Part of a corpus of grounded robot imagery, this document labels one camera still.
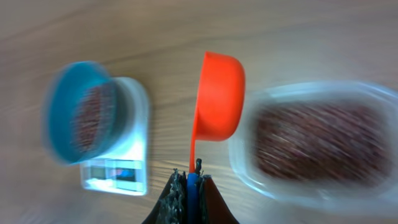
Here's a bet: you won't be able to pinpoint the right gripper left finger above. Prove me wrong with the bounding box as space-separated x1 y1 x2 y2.
142 169 187 224

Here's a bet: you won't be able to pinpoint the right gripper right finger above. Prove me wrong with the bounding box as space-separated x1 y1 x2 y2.
196 160 239 224

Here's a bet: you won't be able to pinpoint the red measuring scoop blue handle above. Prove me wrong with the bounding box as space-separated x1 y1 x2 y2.
187 52 245 223

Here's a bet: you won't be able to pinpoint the white digital kitchen scale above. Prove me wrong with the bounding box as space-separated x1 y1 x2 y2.
80 77 151 196

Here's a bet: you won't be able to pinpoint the red beans in bowl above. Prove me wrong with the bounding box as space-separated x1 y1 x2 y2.
70 83 116 154

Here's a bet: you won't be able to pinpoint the blue metal bowl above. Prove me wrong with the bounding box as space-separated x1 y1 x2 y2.
42 61 119 164

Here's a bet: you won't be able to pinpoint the clear plastic container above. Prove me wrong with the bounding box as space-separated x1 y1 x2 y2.
228 81 397 217

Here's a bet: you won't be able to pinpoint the red azuki beans in container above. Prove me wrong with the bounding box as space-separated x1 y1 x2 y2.
252 101 392 185

